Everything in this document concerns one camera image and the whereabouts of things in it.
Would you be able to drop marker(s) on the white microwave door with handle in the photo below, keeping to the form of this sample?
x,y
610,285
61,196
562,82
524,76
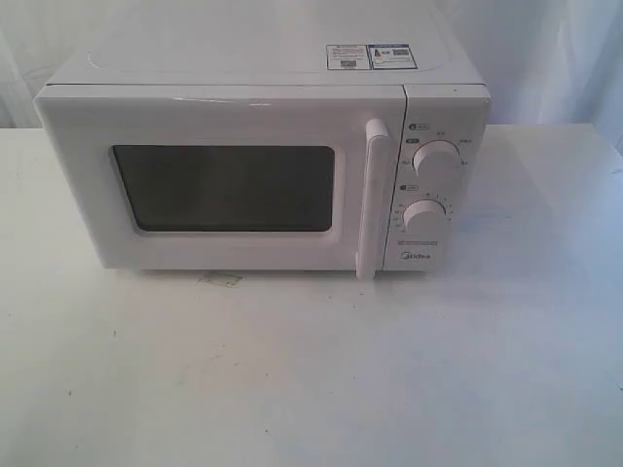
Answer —
x,y
229,177

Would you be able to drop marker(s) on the white microwave oven body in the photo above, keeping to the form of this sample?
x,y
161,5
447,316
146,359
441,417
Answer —
x,y
446,99

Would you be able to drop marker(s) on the lower white control knob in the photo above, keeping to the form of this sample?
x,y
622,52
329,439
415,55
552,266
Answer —
x,y
424,217

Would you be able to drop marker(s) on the white control knob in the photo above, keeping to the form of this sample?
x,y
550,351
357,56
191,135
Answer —
x,y
437,163
424,217

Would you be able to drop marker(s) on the upper white control knob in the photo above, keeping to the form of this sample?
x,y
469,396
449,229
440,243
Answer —
x,y
437,163

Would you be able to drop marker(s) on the red white warning sticker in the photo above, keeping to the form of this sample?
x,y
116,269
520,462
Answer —
x,y
347,57

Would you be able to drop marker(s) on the blue white info sticker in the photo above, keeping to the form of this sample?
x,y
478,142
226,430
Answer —
x,y
391,57

